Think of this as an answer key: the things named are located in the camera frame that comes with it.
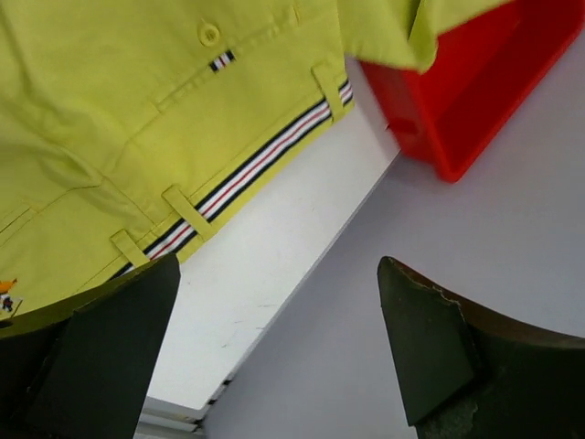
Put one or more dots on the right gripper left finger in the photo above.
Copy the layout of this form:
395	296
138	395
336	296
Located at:
81	367

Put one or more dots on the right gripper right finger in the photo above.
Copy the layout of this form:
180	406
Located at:
466	371

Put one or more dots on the red plastic tray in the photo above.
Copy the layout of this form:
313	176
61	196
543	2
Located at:
483	71

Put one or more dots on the aluminium rail frame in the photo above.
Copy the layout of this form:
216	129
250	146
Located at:
160	419

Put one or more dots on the yellow-green trousers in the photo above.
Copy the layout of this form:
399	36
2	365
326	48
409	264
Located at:
135	129

